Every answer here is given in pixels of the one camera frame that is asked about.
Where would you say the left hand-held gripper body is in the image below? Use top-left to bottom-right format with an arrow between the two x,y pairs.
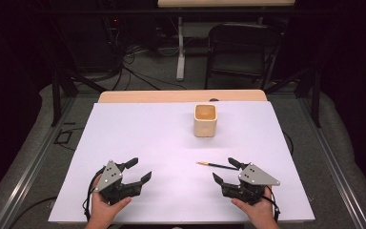
93,159 -> 143,205

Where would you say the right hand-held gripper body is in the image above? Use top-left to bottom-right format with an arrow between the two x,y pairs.
221,162 -> 281,205

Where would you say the black pencil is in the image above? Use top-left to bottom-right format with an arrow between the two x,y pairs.
196,160 -> 240,172

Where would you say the cream square ceramic cup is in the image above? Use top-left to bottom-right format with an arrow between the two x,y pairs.
193,103 -> 218,138

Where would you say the person's left hand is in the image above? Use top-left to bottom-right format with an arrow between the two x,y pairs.
85,190 -> 133,229

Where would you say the person's right hand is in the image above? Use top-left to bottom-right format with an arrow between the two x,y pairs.
231,186 -> 281,229

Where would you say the white table cover sheet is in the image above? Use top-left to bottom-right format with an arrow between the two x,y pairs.
48,100 -> 316,223

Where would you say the wooden table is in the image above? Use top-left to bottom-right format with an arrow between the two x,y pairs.
97,89 -> 269,104

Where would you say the black folding chair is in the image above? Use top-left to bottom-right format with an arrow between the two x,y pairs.
204,22 -> 282,91

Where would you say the white desk leg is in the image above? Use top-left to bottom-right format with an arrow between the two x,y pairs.
175,16 -> 187,82

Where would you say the light wooden desk top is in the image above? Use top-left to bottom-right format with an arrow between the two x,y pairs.
156,0 -> 296,9

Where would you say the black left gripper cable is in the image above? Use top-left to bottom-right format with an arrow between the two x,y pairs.
82,166 -> 107,222

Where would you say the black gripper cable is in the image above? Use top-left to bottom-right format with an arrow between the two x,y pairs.
262,193 -> 281,222
82,166 -> 107,222

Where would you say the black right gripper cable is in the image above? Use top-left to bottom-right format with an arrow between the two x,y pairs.
262,193 -> 281,222

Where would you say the black cable beside table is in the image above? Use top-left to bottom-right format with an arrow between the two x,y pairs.
281,130 -> 295,157

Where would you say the metal floor rail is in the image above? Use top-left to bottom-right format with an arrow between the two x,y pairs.
298,94 -> 366,229
0,96 -> 78,229

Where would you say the black cable on floor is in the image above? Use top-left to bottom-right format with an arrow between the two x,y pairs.
10,196 -> 58,229

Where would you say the black metal frame stand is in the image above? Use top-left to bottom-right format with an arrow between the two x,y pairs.
49,61 -> 109,128
264,61 -> 324,129

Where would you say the bundle of black floor cables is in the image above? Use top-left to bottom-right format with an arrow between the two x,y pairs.
104,18 -> 189,92

